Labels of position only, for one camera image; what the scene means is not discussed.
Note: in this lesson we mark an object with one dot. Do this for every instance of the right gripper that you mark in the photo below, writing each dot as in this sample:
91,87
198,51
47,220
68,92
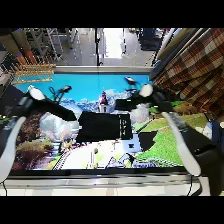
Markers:
126,104

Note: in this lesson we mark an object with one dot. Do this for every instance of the black garment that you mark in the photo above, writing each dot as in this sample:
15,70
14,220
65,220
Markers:
103,126

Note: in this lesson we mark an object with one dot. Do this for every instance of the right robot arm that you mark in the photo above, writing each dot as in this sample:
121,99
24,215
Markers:
183,143

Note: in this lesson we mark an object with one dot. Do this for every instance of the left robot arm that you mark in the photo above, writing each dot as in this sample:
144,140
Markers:
43,105

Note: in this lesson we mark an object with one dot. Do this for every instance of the brown clothes hanger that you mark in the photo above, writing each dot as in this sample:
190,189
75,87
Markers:
35,70

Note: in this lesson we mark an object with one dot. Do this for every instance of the checked shirt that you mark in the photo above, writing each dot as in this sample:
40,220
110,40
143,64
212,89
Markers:
196,70

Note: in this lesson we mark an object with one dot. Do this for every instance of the silver frame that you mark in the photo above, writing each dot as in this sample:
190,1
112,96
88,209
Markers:
100,182

